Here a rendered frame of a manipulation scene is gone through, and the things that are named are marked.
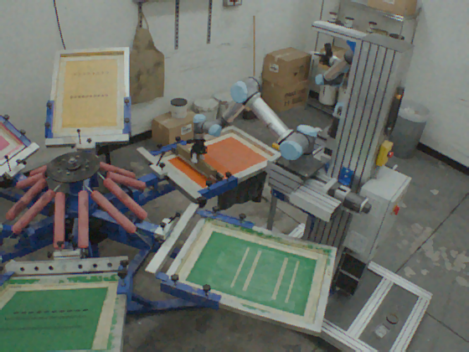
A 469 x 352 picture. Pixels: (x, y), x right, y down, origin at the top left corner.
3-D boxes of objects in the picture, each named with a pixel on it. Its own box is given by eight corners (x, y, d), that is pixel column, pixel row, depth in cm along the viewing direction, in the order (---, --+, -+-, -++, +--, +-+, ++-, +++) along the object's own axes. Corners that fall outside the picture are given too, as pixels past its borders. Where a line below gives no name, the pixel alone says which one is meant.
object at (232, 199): (255, 191, 317) (260, 157, 299) (263, 197, 312) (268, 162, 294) (209, 214, 291) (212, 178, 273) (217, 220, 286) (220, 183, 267)
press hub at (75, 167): (113, 284, 307) (90, 134, 231) (139, 318, 283) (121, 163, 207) (69, 307, 284) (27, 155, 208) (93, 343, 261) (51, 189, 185)
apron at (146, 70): (162, 95, 479) (162, 7, 420) (165, 96, 475) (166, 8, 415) (123, 105, 448) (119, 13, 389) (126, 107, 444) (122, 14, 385)
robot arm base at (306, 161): (317, 162, 240) (321, 147, 234) (305, 172, 230) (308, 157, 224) (296, 152, 248) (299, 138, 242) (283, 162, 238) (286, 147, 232)
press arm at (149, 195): (234, 161, 308) (234, 154, 305) (239, 164, 305) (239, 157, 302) (83, 225, 237) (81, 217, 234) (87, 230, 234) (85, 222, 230)
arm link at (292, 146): (314, 144, 221) (249, 72, 226) (301, 154, 210) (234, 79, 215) (301, 156, 229) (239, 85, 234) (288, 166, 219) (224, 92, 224)
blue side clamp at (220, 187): (232, 182, 271) (233, 173, 267) (237, 186, 268) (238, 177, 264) (197, 199, 254) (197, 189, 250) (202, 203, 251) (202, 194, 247)
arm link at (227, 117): (260, 68, 233) (220, 116, 269) (249, 72, 226) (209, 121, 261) (273, 83, 232) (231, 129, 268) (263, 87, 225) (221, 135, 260)
